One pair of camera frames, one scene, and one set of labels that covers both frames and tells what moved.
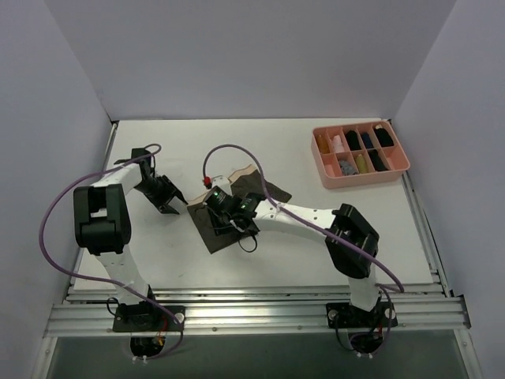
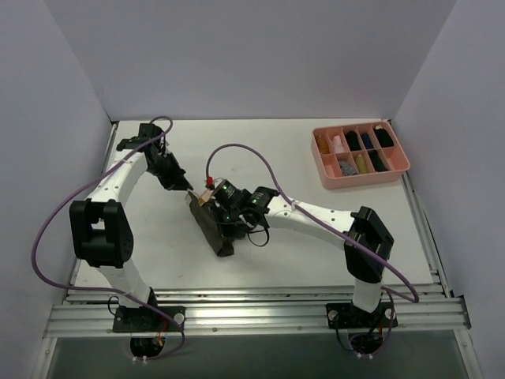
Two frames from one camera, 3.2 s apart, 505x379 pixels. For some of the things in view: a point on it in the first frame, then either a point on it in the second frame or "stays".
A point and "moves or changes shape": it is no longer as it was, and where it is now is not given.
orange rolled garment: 323,144 stays
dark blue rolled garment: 367,140 stays
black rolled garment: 353,140 stays
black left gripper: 166,193 to 172,176
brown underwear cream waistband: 246,181 moves or changes shape
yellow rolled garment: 361,164 stays
